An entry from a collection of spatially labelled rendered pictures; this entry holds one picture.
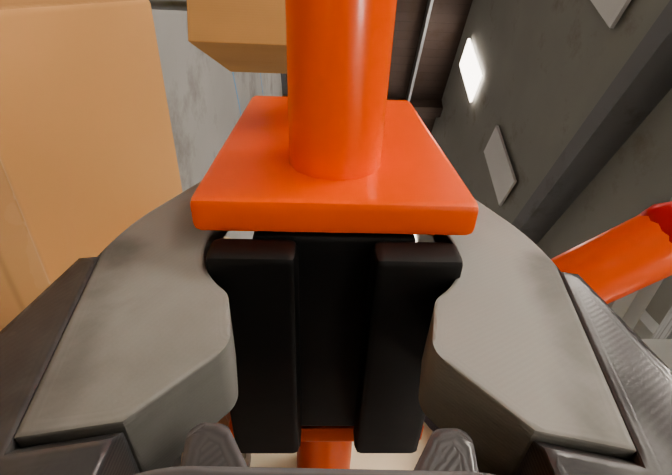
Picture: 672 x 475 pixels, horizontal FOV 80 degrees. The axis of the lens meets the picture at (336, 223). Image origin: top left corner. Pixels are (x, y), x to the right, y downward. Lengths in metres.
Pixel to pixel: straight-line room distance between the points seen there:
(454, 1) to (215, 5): 8.28
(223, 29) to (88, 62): 1.24
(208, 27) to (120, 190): 1.25
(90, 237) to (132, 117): 0.09
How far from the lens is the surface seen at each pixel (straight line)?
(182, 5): 1.85
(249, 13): 1.49
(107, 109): 0.28
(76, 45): 0.26
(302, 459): 0.18
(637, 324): 3.49
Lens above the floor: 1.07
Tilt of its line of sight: 2 degrees up
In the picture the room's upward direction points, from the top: 91 degrees clockwise
